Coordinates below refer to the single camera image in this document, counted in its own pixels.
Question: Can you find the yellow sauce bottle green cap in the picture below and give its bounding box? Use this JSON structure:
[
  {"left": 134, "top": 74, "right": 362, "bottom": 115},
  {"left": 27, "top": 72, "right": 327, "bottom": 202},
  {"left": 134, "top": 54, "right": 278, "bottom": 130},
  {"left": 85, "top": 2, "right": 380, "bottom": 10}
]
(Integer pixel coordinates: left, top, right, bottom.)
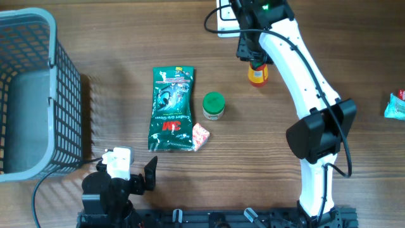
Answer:
[{"left": 247, "top": 63, "right": 268, "bottom": 87}]

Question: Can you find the green 3M gloves pack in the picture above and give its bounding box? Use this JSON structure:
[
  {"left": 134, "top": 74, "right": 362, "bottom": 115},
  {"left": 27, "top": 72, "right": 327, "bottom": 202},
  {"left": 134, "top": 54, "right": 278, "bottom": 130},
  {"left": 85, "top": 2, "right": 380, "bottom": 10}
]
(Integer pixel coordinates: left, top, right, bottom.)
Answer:
[{"left": 148, "top": 66, "right": 194, "bottom": 151}]

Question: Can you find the small red white carton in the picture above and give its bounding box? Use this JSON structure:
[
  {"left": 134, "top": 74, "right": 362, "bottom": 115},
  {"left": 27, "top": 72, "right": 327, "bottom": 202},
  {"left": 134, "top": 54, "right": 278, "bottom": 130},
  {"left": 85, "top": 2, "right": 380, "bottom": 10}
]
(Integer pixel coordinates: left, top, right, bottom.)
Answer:
[{"left": 192, "top": 123, "right": 210, "bottom": 152}]

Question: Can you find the green lid jar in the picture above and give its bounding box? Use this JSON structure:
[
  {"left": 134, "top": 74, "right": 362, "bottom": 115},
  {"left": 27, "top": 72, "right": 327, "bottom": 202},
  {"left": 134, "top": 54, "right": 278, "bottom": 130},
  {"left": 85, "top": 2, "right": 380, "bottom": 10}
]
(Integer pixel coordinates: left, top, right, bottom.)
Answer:
[{"left": 202, "top": 92, "right": 225, "bottom": 120}]

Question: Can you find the red white toothpaste box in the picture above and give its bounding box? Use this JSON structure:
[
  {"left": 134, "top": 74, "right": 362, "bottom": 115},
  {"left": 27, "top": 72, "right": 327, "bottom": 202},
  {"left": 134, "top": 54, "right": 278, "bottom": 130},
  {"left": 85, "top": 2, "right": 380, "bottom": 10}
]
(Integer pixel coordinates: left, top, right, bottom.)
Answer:
[{"left": 397, "top": 89, "right": 405, "bottom": 101}]

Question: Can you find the teal white tissue pack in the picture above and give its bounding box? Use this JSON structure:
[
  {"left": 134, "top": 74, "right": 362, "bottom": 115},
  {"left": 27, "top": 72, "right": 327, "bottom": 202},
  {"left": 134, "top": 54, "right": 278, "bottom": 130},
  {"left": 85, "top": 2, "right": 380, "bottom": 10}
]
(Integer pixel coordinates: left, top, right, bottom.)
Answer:
[{"left": 384, "top": 93, "right": 405, "bottom": 120}]

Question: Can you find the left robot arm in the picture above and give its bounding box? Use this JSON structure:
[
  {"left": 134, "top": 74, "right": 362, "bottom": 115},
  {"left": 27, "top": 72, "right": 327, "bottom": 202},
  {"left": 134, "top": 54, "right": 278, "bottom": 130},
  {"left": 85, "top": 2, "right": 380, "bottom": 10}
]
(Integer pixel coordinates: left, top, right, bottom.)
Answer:
[{"left": 77, "top": 156, "right": 158, "bottom": 228}]

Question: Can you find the white barcode scanner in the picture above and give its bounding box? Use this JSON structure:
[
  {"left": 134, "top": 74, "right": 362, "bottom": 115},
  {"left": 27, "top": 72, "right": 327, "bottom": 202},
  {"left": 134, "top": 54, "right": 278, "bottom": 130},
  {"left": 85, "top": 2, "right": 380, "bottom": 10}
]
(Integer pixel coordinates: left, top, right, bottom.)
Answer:
[{"left": 216, "top": 0, "right": 240, "bottom": 31}]

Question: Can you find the grey plastic mesh basket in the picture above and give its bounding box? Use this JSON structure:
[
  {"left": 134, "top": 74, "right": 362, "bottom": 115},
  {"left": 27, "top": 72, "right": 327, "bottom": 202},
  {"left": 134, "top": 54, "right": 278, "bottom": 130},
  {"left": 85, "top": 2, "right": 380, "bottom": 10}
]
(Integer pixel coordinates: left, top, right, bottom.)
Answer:
[{"left": 1, "top": 8, "right": 83, "bottom": 182}]

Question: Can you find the left camera black cable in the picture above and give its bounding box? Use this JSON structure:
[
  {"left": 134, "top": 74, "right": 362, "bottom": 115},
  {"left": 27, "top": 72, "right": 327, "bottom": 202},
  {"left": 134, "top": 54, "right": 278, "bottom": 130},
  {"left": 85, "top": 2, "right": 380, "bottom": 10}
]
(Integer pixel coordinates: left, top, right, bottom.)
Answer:
[{"left": 31, "top": 156, "right": 105, "bottom": 228}]

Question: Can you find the camera black cable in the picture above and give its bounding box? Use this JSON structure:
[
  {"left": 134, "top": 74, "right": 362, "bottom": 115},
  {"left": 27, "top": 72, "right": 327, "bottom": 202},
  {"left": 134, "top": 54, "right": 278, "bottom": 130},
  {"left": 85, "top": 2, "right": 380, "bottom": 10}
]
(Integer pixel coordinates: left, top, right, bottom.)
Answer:
[
  {"left": 203, "top": 3, "right": 353, "bottom": 222},
  {"left": 31, "top": 156, "right": 105, "bottom": 228}
]

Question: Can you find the right camera black cable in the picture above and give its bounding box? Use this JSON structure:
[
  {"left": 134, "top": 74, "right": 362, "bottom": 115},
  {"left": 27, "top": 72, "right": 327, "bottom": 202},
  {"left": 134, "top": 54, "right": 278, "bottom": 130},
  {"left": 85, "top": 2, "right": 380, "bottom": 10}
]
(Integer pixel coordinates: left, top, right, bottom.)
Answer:
[{"left": 203, "top": 3, "right": 353, "bottom": 222}]

